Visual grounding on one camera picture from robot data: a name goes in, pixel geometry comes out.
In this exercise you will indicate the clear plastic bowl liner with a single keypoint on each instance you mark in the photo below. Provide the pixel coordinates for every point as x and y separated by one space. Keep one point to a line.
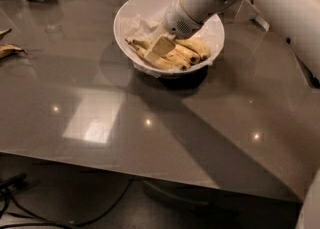
140 26

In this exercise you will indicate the white bowl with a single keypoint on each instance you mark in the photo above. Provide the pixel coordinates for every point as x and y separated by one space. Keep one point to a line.
133 19

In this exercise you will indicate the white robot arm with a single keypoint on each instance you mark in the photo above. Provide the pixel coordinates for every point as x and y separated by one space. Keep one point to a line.
284 140

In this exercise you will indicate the banana peel on left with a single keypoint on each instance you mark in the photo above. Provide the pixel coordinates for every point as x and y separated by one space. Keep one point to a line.
9 49

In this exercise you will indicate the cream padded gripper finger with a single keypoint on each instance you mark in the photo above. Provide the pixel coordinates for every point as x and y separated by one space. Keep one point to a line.
155 54
156 34

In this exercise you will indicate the rear yellow banana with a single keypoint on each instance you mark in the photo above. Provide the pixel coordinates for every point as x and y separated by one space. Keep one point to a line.
197 46

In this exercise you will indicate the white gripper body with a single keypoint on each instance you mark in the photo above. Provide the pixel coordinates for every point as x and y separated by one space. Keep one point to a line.
175 21

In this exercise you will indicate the front yellow banana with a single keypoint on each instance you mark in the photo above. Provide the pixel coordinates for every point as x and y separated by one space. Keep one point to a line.
158 63

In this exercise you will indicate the white angled stand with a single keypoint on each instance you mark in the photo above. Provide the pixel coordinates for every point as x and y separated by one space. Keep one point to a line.
241 12

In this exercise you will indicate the yellow banana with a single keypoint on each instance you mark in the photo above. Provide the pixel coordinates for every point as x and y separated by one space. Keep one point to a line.
170 55
158 63
192 57
197 46

